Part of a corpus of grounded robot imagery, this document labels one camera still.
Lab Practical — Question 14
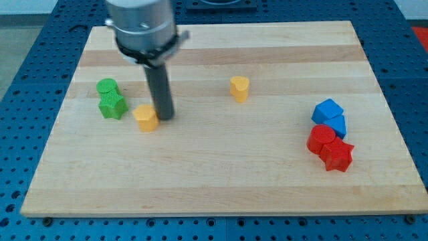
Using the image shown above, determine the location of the blue cube block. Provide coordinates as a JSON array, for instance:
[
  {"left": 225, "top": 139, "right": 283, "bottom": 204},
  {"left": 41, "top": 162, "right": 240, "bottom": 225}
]
[{"left": 311, "top": 98, "right": 344, "bottom": 124}]

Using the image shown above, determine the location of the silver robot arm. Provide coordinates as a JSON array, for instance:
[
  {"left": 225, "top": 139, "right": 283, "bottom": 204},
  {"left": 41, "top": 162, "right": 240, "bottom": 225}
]
[{"left": 105, "top": 0, "right": 190, "bottom": 121}]

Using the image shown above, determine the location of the red star block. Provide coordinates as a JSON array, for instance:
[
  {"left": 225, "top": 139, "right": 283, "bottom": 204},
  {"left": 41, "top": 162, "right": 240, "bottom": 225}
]
[{"left": 319, "top": 137, "right": 354, "bottom": 172}]

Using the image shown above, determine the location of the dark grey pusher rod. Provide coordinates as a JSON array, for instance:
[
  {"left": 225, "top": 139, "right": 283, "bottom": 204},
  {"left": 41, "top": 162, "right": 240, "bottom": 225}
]
[{"left": 144, "top": 64, "right": 175, "bottom": 121}]

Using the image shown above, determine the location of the dark mounting plate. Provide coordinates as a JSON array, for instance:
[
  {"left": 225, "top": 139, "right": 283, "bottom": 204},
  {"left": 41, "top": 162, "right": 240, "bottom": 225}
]
[{"left": 185, "top": 0, "right": 259, "bottom": 11}]

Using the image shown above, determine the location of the green star block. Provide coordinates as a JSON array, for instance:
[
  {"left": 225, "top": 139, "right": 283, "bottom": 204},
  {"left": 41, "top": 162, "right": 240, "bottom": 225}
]
[{"left": 98, "top": 90, "right": 128, "bottom": 120}]

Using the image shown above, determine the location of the blue triangle block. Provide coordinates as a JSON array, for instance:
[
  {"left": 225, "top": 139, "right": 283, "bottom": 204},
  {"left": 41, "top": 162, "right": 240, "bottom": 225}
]
[{"left": 324, "top": 115, "right": 347, "bottom": 139}]

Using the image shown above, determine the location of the green cylinder block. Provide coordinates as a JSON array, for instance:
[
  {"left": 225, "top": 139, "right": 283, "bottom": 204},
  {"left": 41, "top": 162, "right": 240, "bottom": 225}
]
[{"left": 96, "top": 78, "right": 120, "bottom": 94}]

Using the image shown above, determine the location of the yellow pentagon block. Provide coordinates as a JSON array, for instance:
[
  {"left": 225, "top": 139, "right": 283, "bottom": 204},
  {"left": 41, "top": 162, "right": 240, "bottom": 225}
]
[{"left": 132, "top": 104, "right": 159, "bottom": 132}]

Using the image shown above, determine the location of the yellow heart block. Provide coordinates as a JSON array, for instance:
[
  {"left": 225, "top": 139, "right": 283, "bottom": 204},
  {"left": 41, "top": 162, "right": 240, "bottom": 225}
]
[{"left": 230, "top": 76, "right": 250, "bottom": 103}]

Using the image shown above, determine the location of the red cylinder block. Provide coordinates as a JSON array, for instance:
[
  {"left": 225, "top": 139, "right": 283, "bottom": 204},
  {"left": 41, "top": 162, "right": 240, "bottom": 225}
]
[{"left": 306, "top": 124, "right": 336, "bottom": 155}]

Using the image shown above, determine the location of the wooden board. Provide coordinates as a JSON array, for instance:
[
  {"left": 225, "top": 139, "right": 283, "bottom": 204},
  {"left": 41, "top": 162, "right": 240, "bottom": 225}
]
[{"left": 21, "top": 21, "right": 427, "bottom": 218}]

